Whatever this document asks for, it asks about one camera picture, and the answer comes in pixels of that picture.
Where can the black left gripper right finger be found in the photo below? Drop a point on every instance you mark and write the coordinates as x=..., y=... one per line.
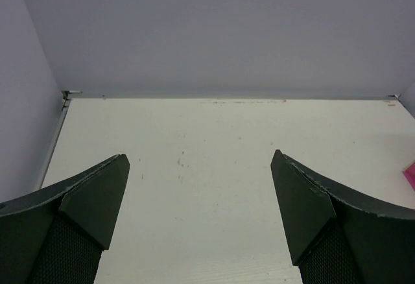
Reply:
x=336, y=234

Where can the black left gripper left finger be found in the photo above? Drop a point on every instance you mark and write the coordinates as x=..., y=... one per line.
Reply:
x=57, y=234

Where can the pink and white paper bag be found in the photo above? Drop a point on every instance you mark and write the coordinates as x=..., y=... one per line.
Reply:
x=409, y=174

